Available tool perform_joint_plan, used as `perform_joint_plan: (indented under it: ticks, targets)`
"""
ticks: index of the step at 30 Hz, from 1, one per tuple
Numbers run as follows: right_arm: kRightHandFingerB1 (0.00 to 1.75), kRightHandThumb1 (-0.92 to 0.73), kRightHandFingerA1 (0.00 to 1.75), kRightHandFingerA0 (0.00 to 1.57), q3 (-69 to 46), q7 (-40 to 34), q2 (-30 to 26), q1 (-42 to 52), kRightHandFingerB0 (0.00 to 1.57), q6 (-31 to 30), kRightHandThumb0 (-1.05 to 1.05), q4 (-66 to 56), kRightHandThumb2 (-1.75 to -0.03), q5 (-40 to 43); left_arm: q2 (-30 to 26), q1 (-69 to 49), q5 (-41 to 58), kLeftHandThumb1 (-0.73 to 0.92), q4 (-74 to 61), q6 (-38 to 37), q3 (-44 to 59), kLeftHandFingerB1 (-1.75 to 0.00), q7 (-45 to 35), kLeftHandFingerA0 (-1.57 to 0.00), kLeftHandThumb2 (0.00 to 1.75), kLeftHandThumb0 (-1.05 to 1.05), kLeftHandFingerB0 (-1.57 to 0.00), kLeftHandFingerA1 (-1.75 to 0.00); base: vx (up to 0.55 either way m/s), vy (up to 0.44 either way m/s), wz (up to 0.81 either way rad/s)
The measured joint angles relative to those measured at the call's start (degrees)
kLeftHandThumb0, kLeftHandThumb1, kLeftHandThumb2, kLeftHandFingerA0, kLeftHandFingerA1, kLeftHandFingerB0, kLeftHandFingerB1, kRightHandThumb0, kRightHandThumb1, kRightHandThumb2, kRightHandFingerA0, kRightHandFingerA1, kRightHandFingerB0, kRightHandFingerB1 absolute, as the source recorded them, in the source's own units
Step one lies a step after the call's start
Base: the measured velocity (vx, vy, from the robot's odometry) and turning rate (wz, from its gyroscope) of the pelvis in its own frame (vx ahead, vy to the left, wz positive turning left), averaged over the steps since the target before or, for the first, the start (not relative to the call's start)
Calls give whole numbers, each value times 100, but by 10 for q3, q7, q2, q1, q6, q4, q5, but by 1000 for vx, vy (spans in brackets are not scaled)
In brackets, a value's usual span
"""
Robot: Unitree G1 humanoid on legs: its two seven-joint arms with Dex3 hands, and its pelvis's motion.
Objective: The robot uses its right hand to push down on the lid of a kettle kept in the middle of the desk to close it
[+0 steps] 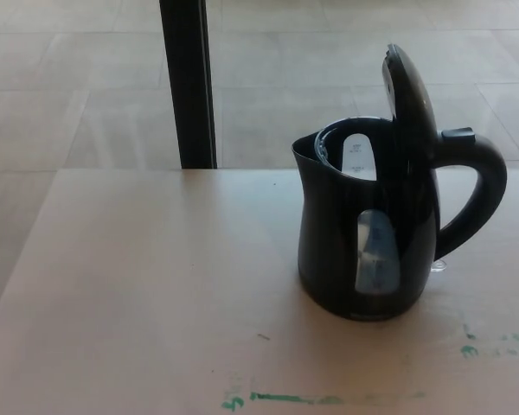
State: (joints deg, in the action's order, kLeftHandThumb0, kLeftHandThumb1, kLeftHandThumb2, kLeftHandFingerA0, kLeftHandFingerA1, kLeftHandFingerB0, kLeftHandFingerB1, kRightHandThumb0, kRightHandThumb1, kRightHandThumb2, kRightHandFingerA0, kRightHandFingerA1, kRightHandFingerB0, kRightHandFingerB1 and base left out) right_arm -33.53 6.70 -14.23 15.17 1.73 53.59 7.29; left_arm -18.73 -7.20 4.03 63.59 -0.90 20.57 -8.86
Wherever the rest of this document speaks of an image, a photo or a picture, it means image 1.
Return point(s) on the black vertical post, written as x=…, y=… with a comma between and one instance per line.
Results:
x=190, y=86

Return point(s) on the black electric kettle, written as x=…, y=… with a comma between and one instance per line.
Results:
x=328, y=242

